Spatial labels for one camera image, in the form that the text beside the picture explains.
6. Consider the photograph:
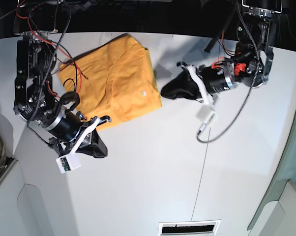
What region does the orange wire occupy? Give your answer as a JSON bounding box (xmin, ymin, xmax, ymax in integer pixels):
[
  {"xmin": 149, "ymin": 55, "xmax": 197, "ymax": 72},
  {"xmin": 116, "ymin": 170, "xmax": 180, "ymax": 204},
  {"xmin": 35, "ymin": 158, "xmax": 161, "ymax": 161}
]
[{"xmin": 15, "ymin": 0, "xmax": 89, "ymax": 98}]

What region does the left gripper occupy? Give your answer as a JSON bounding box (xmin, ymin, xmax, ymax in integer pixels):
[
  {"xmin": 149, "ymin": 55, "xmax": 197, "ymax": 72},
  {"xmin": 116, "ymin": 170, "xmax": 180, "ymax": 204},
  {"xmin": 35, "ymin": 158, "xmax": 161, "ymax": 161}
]
[{"xmin": 160, "ymin": 60, "xmax": 244, "ymax": 100}]

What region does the white bin left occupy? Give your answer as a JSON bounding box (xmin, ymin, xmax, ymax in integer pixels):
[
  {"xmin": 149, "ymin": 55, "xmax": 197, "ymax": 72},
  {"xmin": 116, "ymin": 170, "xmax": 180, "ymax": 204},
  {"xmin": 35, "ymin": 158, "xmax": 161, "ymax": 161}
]
[{"xmin": 0, "ymin": 157, "xmax": 80, "ymax": 236}]

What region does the white bin right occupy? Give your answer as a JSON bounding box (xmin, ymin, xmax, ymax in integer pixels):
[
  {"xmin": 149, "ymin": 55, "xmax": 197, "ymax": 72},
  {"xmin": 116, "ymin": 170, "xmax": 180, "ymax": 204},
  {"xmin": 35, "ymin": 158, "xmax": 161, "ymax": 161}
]
[{"xmin": 246, "ymin": 179, "xmax": 296, "ymax": 236}]

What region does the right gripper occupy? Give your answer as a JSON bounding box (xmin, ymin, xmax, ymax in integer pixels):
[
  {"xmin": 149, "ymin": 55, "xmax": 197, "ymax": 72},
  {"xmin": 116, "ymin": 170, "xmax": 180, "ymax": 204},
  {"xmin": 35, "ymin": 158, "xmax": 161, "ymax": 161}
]
[{"xmin": 41, "ymin": 108, "xmax": 112, "ymax": 158}]

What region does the yellow t-shirt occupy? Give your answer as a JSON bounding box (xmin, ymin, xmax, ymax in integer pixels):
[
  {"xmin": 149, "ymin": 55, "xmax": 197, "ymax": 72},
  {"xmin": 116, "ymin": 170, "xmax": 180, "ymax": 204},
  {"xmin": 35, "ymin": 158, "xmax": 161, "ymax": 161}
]
[{"xmin": 58, "ymin": 35, "xmax": 162, "ymax": 130}]

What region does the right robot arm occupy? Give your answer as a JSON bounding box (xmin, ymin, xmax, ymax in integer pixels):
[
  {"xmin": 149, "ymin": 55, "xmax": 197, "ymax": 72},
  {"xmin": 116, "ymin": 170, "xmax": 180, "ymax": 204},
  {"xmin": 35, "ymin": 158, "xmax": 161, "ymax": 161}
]
[{"xmin": 13, "ymin": 0, "xmax": 108, "ymax": 158}]

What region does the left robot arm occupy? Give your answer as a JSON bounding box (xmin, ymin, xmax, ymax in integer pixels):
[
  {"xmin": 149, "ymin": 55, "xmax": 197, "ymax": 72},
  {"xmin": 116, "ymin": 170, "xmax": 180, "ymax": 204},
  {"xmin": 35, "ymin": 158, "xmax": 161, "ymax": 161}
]
[{"xmin": 195, "ymin": 0, "xmax": 281, "ymax": 95}]

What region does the braided black cable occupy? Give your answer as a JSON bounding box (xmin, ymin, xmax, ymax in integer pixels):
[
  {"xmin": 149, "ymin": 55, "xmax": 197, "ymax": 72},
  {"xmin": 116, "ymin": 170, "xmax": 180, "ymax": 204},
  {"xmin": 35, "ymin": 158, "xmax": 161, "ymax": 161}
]
[{"xmin": 196, "ymin": 0, "xmax": 261, "ymax": 144}]

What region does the white bin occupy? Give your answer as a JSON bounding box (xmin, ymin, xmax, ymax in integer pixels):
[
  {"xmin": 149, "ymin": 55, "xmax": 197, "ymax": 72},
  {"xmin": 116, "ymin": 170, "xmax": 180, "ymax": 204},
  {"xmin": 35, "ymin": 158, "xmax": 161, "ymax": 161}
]
[
  {"xmin": 0, "ymin": 157, "xmax": 80, "ymax": 236},
  {"xmin": 246, "ymin": 179, "xmax": 296, "ymax": 236}
]

